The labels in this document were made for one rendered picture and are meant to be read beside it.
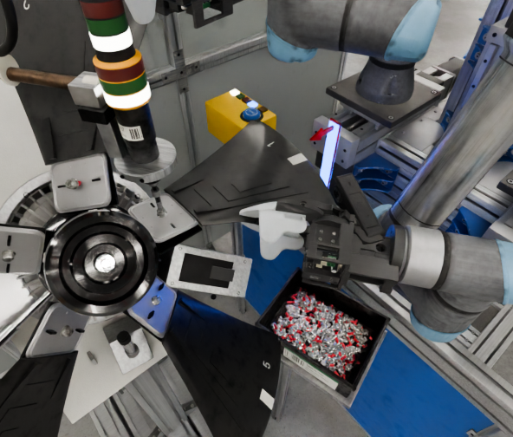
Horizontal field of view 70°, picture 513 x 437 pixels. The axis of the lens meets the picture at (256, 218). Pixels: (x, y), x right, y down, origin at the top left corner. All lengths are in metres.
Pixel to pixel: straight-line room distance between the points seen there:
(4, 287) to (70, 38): 0.34
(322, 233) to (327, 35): 0.26
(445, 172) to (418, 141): 0.57
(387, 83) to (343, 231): 0.64
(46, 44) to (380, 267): 0.49
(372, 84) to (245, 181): 0.59
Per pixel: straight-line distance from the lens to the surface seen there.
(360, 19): 0.53
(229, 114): 0.91
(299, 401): 1.63
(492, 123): 0.53
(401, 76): 1.05
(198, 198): 0.52
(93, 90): 0.40
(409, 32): 0.53
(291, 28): 0.55
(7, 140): 0.73
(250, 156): 0.60
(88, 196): 0.49
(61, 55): 0.53
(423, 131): 1.16
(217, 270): 0.65
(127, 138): 0.41
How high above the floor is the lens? 1.56
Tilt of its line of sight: 49 degrees down
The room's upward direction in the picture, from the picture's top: straight up
